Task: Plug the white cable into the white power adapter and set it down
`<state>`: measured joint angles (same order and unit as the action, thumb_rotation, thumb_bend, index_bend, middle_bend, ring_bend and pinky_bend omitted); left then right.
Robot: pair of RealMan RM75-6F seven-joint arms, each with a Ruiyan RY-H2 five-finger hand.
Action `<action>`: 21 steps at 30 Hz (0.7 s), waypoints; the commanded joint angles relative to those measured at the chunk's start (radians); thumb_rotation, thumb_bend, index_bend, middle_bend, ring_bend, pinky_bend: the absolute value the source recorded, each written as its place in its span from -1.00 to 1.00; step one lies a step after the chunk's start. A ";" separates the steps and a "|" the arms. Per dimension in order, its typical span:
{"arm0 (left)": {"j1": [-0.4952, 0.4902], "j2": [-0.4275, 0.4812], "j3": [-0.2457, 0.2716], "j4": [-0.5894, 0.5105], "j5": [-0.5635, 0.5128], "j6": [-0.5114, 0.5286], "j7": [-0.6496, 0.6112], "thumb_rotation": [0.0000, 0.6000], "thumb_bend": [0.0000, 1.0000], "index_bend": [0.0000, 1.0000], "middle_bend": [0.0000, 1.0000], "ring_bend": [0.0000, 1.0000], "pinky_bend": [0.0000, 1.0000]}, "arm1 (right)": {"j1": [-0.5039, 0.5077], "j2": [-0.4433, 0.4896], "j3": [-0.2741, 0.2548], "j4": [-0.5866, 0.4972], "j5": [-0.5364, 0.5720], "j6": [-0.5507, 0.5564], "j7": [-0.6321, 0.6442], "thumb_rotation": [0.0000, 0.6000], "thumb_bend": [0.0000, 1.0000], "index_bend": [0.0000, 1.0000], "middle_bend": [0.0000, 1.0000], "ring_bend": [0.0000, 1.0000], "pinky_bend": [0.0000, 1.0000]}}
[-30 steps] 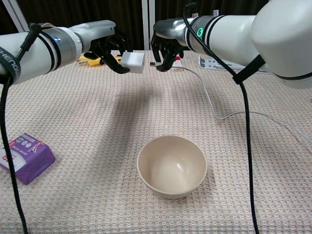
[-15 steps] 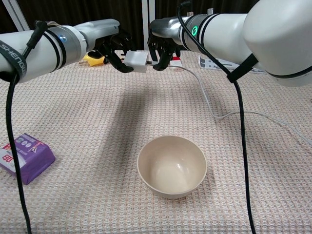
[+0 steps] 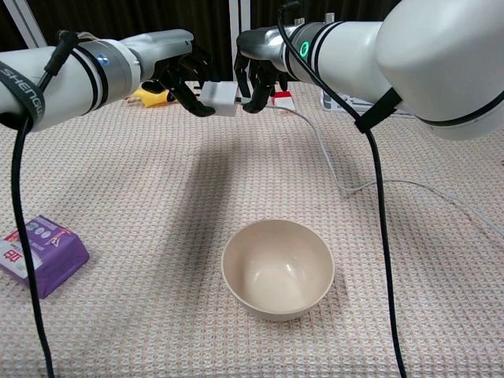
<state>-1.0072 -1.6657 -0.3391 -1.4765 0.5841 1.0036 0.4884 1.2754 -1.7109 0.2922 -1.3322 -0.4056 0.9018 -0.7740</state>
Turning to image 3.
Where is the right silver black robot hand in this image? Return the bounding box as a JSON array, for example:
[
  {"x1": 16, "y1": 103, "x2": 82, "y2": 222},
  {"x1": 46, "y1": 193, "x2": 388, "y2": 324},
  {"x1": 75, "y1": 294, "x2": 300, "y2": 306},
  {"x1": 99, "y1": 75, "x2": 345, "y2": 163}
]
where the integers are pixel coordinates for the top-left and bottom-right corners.
[{"x1": 234, "y1": 26, "x2": 291, "y2": 114}]

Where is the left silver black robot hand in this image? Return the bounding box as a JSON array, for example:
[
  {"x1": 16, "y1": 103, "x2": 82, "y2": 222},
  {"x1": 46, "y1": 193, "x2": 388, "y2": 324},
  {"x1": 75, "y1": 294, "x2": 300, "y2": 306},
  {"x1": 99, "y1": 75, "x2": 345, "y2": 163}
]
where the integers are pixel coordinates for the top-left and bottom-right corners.
[{"x1": 121, "y1": 29, "x2": 217, "y2": 118}]

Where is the white power adapter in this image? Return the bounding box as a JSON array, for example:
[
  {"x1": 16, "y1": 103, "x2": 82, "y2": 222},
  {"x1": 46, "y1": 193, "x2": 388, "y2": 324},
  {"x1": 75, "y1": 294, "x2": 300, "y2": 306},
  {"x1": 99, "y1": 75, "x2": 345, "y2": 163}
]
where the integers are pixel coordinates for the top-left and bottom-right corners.
[{"x1": 201, "y1": 81, "x2": 240, "y2": 117}]

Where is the white USB cable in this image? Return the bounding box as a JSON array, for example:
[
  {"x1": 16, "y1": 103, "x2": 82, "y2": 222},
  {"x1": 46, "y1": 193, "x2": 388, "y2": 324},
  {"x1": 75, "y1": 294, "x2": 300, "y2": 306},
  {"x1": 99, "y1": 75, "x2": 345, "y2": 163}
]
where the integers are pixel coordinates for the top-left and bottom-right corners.
[{"x1": 237, "y1": 96, "x2": 504, "y2": 239}]

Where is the yellow rubber chicken toy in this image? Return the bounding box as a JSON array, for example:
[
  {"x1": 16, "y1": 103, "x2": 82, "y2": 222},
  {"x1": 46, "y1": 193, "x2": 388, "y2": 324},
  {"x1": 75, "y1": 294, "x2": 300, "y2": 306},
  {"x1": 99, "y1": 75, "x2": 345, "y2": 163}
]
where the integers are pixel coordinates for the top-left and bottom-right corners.
[{"x1": 125, "y1": 80, "x2": 181, "y2": 108}]

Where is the black pleated curtain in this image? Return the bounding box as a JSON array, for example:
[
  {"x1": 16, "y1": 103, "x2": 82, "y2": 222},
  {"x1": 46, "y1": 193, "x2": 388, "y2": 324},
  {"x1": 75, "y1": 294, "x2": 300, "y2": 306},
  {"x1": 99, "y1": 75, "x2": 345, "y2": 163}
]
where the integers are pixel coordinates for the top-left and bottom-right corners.
[{"x1": 0, "y1": 0, "x2": 395, "y2": 83}]

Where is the red and white small box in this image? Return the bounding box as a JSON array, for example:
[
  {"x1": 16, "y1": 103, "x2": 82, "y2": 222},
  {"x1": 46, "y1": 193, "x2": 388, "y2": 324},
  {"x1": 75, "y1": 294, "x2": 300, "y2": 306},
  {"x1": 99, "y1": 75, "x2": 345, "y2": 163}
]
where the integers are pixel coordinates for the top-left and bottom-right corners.
[{"x1": 272, "y1": 90, "x2": 296, "y2": 115}]

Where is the silver folding laptop stand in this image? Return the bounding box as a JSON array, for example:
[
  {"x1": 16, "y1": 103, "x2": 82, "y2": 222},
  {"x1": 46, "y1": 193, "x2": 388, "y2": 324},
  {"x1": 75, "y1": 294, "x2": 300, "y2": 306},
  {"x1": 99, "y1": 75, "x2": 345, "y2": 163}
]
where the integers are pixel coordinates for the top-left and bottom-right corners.
[{"x1": 321, "y1": 89, "x2": 417, "y2": 118}]

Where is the beige woven tablecloth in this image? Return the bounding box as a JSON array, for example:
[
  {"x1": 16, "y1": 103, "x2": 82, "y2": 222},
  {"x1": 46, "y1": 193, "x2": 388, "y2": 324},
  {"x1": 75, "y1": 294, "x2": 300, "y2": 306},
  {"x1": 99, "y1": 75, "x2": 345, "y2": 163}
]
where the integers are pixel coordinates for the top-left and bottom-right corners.
[{"x1": 0, "y1": 80, "x2": 504, "y2": 378}]

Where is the beige bowl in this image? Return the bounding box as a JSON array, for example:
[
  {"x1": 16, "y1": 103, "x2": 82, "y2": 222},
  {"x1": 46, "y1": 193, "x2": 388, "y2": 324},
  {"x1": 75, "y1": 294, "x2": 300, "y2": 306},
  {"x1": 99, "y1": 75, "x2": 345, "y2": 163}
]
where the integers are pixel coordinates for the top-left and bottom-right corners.
[{"x1": 221, "y1": 219, "x2": 336, "y2": 323}]

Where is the purple tissue pack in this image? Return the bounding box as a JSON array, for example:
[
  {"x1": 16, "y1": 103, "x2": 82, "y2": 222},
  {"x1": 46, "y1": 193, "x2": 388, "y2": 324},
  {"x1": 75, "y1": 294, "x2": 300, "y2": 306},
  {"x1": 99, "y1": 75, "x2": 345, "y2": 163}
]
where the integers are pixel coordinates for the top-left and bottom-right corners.
[{"x1": 0, "y1": 214, "x2": 91, "y2": 300}]

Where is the white vertical frame post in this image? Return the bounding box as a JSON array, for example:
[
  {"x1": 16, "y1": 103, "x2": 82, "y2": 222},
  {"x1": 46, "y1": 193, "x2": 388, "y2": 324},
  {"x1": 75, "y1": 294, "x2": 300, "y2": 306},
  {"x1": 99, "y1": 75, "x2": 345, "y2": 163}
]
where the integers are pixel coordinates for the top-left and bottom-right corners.
[{"x1": 229, "y1": 0, "x2": 252, "y2": 82}]

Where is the white slanted frame post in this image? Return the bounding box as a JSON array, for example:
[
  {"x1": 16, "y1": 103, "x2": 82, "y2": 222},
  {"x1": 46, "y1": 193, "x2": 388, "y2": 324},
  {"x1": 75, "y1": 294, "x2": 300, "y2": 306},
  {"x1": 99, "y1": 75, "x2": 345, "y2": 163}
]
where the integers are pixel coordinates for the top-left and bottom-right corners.
[{"x1": 7, "y1": 0, "x2": 49, "y2": 47}]

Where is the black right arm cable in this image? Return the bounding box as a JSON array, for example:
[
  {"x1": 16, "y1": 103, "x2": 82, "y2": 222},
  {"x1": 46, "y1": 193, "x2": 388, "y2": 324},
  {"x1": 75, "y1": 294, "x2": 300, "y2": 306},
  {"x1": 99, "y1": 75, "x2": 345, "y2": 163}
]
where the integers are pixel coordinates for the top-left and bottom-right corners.
[{"x1": 277, "y1": 2, "x2": 407, "y2": 378}]

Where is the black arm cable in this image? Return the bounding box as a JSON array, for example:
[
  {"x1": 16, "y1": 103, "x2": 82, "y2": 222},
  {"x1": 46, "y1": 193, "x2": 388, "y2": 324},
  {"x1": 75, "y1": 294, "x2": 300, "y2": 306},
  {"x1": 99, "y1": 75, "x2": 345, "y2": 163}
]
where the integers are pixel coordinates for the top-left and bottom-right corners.
[
  {"x1": 10, "y1": 29, "x2": 82, "y2": 378},
  {"x1": 277, "y1": 2, "x2": 407, "y2": 378}
]

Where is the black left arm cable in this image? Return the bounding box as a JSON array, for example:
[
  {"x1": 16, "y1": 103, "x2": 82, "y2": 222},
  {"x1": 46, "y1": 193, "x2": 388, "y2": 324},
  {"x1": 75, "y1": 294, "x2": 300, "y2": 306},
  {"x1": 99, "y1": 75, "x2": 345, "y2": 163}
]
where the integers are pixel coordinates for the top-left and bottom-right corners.
[{"x1": 10, "y1": 29, "x2": 82, "y2": 378}]

